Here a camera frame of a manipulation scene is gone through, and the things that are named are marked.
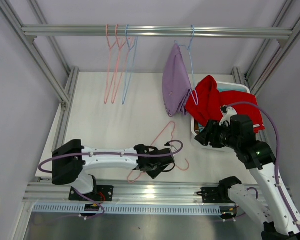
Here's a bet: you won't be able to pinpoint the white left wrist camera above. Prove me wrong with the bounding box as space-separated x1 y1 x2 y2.
164 142 178 153

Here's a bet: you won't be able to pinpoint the lilac trousers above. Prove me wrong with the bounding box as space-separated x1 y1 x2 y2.
162 43 191 117

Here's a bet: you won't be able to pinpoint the pink hanger of brown trousers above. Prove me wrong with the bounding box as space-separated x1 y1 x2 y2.
111 24 128 104

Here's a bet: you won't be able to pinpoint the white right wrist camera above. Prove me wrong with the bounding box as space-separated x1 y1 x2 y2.
219 105 238 127

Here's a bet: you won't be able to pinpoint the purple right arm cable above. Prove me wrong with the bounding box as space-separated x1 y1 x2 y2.
224 101 300 240

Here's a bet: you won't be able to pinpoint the grey slotted cable duct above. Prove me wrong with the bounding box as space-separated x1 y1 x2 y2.
32 203 222 216

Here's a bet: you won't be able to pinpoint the aluminium frame post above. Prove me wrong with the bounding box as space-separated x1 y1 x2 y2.
0 0 80 109
232 0 300 96

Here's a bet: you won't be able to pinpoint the aluminium hanging rail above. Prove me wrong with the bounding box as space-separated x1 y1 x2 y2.
21 24 293 40

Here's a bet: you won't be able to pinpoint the red trousers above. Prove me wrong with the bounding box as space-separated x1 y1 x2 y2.
185 75 265 133

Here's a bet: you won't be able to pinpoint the teal trousers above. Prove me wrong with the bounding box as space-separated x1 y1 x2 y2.
188 77 250 134

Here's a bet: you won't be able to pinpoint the brown trousers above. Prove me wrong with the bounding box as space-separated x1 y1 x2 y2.
193 120 202 133

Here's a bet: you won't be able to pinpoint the aluminium left frame post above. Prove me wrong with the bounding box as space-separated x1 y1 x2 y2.
0 0 80 109

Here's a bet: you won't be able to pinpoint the pink hanger of red trousers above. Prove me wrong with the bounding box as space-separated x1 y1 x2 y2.
126 121 190 184

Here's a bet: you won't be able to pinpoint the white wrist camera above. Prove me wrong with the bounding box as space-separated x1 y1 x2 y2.
164 142 178 153
219 105 238 127

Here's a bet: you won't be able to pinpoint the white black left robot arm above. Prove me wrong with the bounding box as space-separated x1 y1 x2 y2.
52 139 175 201

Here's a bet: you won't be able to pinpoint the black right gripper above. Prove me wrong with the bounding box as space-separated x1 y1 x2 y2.
194 119 241 150

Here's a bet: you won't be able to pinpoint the blue hanger of teal trousers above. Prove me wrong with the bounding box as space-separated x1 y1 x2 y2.
121 24 139 105

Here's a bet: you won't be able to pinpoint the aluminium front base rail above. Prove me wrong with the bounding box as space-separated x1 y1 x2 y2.
22 177 296 207

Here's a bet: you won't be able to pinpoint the white plastic basket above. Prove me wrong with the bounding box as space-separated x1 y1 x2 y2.
190 81 250 153

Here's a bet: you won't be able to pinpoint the pink hanger of yellow trousers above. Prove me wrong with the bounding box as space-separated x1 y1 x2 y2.
103 24 118 104

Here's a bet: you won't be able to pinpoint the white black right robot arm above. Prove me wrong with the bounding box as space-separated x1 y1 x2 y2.
195 115 300 240

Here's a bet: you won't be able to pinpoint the blue hanger of lilac trousers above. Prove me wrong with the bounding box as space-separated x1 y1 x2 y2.
174 24 199 106

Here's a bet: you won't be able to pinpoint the aluminium right frame post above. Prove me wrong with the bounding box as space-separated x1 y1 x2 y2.
232 0 300 96

